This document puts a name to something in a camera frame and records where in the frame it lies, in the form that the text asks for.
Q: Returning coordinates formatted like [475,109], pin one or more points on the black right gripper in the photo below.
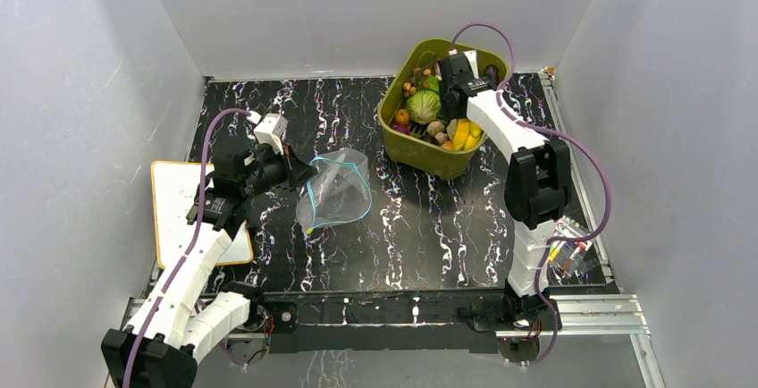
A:
[449,104]

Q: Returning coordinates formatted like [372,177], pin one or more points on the olive green plastic bin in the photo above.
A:
[427,146]

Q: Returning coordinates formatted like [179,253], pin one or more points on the small orange fruit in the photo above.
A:
[401,117]

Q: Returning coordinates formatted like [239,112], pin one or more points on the clear marker pack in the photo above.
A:
[566,258]

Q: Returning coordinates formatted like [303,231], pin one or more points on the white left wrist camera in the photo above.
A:
[269,129]

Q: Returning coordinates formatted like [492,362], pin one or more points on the clear zip bag blue zipper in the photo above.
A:
[339,193]

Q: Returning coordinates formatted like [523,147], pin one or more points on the green cabbage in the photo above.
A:
[424,107]

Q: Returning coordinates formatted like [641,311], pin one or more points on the white board orange edge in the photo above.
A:
[174,186]

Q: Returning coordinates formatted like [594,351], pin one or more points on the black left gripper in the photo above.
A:
[295,170]

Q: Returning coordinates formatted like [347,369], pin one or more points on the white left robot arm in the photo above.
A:
[164,342]

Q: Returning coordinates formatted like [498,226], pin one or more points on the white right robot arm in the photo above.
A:
[537,187]

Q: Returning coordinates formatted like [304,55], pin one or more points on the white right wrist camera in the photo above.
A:
[464,62]

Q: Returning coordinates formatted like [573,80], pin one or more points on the yellow banana bunch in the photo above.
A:
[464,134]

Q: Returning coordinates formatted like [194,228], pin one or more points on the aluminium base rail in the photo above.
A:
[614,314]

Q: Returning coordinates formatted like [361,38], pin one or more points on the purple eggplant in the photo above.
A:
[492,72]

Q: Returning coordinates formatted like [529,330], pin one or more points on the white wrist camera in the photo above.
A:
[464,62]
[269,129]

